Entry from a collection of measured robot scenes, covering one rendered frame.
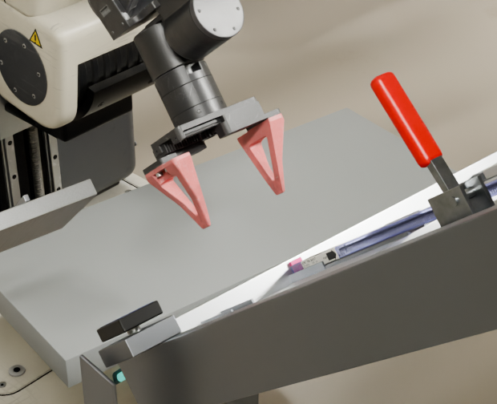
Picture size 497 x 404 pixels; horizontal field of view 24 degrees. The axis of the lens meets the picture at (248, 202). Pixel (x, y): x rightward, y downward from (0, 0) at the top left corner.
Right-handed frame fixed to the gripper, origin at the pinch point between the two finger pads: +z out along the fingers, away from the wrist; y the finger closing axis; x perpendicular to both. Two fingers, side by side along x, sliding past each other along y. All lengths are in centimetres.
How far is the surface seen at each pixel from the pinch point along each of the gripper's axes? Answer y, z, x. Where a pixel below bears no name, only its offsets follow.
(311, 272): -1.1, 9.0, -7.6
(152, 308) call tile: -20.1, 5.3, -12.4
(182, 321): -13.8, 7.8, -4.0
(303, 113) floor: 112, -17, 133
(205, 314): -11.3, 8.2, -4.0
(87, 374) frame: -25.2, 8.1, -6.4
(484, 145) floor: 134, 9, 104
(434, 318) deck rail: -21, 12, -46
